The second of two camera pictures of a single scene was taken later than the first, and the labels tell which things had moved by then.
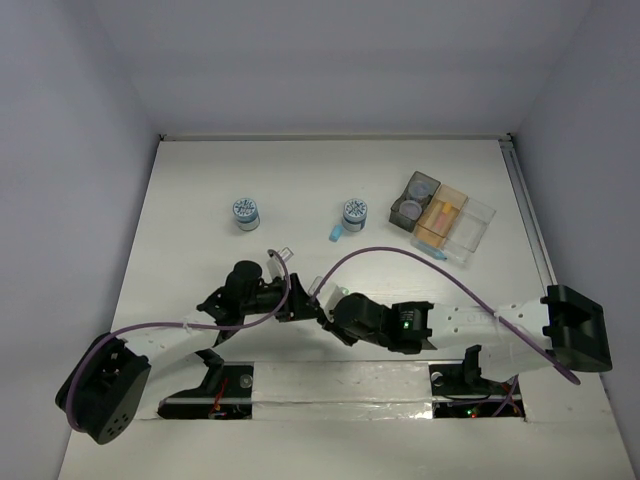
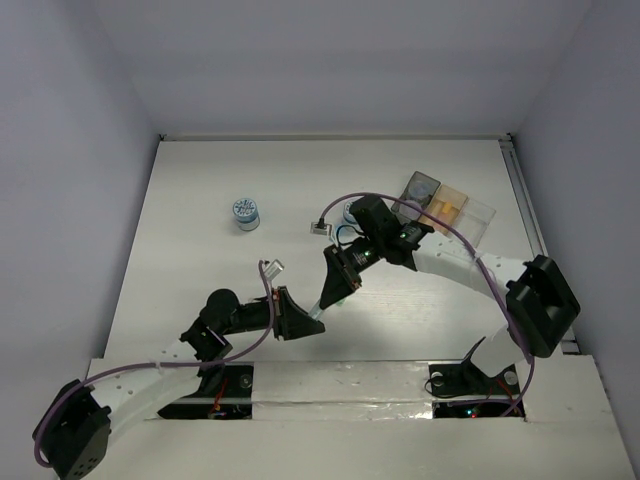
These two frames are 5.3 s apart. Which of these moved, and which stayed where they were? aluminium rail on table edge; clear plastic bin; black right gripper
Moved: black right gripper
Stayed: aluminium rail on table edge; clear plastic bin
